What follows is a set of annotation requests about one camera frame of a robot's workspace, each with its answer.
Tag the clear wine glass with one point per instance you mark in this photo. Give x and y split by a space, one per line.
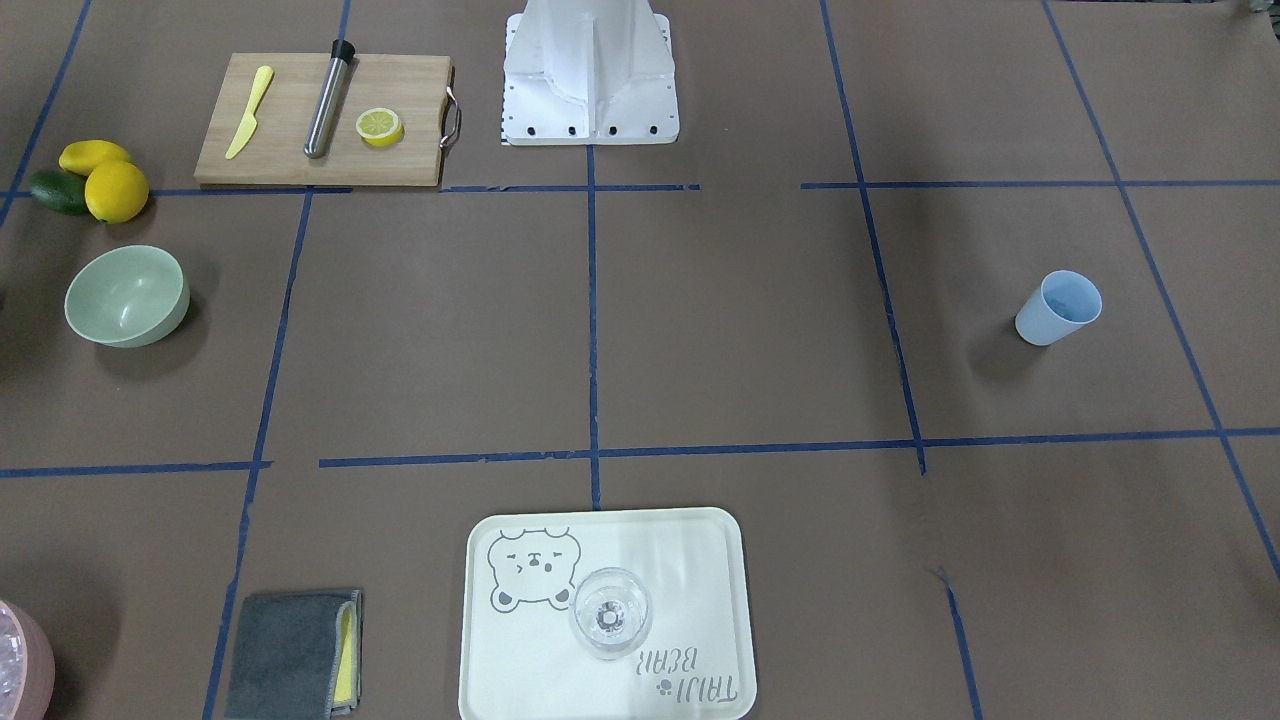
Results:
612 613

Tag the white bear tray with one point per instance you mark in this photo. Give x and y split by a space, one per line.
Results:
521 660

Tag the wooden cutting board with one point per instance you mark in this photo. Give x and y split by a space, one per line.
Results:
415 86

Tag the steel muddler black tip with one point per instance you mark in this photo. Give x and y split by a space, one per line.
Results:
320 132

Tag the yellow lemon round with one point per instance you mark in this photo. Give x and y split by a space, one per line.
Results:
116 192

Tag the green lime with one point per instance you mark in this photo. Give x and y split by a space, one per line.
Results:
60 191

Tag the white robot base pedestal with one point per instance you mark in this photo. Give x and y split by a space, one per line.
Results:
580 73

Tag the light blue cup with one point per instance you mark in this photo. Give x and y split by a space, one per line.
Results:
1063 303

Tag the yellow lemon elongated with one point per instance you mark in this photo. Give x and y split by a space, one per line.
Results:
82 157

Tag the grey yellow folded cloth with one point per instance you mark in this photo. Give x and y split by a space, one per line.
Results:
297 655

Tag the half lemon slice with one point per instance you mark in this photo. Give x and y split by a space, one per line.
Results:
379 127

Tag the green bowl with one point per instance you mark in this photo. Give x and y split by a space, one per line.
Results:
128 297

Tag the pink bowl with ice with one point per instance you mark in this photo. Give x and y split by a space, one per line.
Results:
27 666

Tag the yellow plastic knife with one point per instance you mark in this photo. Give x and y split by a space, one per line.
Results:
248 123

